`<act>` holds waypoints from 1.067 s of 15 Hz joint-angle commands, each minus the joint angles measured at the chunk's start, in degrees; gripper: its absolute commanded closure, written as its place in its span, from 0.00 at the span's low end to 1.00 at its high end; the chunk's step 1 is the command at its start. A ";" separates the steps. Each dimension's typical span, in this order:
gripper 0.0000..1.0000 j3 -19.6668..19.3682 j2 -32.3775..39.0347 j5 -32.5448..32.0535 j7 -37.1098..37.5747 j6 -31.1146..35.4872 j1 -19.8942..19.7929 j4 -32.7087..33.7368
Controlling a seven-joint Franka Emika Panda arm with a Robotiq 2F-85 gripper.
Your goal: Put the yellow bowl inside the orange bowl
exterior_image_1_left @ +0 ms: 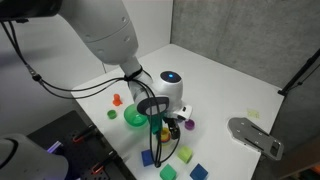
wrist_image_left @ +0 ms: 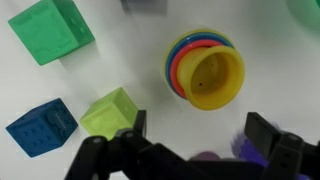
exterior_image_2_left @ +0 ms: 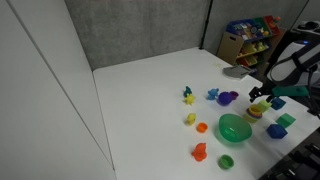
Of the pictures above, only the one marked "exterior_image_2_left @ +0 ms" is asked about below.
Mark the colourful toy bin shelf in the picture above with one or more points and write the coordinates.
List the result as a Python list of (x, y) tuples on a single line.
[(253, 40)]

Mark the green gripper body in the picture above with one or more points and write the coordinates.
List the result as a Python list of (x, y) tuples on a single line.
[(290, 91)]

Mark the grey metal plate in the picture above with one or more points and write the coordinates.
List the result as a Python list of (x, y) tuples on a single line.
[(238, 71)]

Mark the black pole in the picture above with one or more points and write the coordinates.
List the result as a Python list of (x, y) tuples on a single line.
[(205, 23)]

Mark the dark blue cube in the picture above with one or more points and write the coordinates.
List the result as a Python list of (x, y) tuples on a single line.
[(277, 103)]

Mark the violet scalloped cup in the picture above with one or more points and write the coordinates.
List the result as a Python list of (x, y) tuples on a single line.
[(224, 98)]

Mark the teal toy figure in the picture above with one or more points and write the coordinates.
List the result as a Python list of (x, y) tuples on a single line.
[(187, 91)]

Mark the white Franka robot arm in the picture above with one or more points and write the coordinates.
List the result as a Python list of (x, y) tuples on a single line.
[(290, 56)]

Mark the orange toy figure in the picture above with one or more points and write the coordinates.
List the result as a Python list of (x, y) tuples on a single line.
[(199, 152)]

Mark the lime green cube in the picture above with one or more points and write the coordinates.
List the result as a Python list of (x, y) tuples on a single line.
[(264, 105)]

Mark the small purple cup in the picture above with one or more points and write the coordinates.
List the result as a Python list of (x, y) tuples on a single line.
[(234, 95)]

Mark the large green bowl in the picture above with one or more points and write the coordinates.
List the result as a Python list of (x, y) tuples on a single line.
[(235, 128)]

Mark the yellow star toy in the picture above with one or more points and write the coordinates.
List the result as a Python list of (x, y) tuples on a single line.
[(190, 99)]

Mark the stacked cups with red top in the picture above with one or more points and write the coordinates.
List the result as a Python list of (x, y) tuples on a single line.
[(252, 116)]

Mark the light blue toy figure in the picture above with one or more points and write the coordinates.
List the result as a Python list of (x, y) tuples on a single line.
[(212, 94)]

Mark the small green lid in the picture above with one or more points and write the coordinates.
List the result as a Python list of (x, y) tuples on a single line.
[(226, 161)]

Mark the yellow toy figure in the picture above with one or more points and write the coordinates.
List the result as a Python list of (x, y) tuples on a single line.
[(191, 119)]

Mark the small yellow cup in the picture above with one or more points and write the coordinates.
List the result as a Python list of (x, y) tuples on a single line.
[(256, 109)]

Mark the black perforated board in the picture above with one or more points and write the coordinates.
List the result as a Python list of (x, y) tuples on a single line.
[(300, 163)]

